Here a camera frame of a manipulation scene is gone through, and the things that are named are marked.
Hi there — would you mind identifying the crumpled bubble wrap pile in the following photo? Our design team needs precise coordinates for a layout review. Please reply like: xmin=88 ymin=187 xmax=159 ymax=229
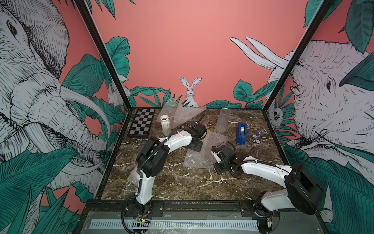
xmin=157 ymin=99 xmax=206 ymax=129

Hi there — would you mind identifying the white slotted cable duct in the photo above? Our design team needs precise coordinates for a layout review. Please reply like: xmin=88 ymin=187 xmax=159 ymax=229
xmin=88 ymin=219 xmax=258 ymax=231

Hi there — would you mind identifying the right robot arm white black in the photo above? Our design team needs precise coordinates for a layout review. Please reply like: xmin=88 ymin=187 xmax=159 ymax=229
xmin=211 ymin=143 xmax=323 ymax=217

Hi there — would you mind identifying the left black frame post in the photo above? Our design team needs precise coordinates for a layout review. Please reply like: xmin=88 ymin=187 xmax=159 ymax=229
xmin=74 ymin=0 xmax=133 ymax=111

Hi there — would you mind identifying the right black frame post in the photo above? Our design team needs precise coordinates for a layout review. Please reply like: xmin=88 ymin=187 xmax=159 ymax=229
xmin=262 ymin=0 xmax=334 ymax=113

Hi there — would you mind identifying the bubble wrap roll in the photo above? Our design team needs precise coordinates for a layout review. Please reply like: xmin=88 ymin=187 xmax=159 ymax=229
xmin=215 ymin=108 xmax=230 ymax=134

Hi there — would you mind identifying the black frame post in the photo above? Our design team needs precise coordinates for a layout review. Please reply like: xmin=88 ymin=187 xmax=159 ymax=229
xmin=74 ymin=0 xmax=133 ymax=111
xmin=262 ymin=0 xmax=334 ymax=113

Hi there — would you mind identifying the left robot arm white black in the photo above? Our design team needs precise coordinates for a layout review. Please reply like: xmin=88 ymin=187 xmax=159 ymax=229
xmin=134 ymin=114 xmax=207 ymax=209

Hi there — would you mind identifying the black white chessboard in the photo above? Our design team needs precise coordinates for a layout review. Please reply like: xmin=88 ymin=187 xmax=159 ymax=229
xmin=128 ymin=108 xmax=155 ymax=138

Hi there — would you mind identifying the small white ribbed vase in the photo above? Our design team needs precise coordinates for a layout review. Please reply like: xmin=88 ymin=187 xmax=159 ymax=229
xmin=160 ymin=115 xmax=171 ymax=137

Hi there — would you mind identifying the black front mounting rail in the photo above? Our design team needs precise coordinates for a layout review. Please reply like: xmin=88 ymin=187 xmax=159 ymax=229
xmin=84 ymin=199 xmax=319 ymax=218

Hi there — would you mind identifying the blue tape dispenser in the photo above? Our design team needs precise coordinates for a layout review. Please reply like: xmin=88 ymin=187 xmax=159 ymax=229
xmin=236 ymin=123 xmax=247 ymax=145

